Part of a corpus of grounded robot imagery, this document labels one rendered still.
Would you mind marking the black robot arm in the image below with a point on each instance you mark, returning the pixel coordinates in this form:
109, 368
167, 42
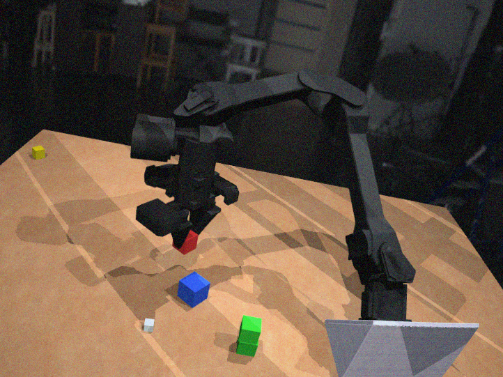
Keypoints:
373, 246

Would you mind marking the green block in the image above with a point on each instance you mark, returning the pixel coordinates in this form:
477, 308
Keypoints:
246, 349
250, 329

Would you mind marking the red block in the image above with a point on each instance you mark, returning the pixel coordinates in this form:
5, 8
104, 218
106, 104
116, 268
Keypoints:
189, 244

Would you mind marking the small yellow block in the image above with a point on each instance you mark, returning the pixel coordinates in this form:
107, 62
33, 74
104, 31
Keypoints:
38, 152

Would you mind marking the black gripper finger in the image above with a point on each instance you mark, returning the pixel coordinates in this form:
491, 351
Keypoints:
181, 233
201, 217

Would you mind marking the blue block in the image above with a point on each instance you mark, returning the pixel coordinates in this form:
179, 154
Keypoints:
193, 289

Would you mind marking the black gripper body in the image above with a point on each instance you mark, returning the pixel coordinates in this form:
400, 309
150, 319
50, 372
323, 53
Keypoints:
192, 191

